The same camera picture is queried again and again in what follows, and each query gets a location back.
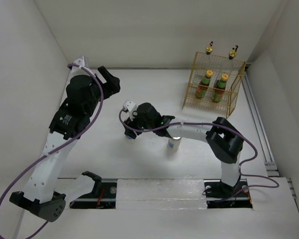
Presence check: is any clear glass oil bottle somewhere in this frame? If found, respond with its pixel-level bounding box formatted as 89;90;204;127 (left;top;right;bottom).
197;41;213;70

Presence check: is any yellow wire rack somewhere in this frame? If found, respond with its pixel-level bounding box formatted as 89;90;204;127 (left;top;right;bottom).
182;52;246;118

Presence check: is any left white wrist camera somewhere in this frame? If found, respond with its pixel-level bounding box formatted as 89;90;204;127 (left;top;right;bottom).
71;55;88;75

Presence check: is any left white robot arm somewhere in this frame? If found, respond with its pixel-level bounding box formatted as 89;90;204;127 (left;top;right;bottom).
9;64;121;222

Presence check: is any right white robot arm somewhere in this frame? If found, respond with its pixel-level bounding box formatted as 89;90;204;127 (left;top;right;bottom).
121;101;244;199

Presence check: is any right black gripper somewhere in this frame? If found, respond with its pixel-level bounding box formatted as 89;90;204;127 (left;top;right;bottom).
123;109;154;139

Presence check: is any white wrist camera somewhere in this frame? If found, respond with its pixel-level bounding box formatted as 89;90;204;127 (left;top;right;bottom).
71;55;88;75
123;100;138;119

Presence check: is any silver lid shaker jar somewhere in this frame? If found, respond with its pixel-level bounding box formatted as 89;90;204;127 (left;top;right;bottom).
167;137;182;151
125;135;136;140

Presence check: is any dark liquid glass bottle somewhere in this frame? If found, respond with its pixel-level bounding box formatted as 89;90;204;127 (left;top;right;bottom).
228;45;239;74

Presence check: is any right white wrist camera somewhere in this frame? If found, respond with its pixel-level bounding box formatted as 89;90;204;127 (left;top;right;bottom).
123;100;138;119

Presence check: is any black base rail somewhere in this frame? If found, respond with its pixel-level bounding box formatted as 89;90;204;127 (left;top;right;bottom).
69;179;253;210

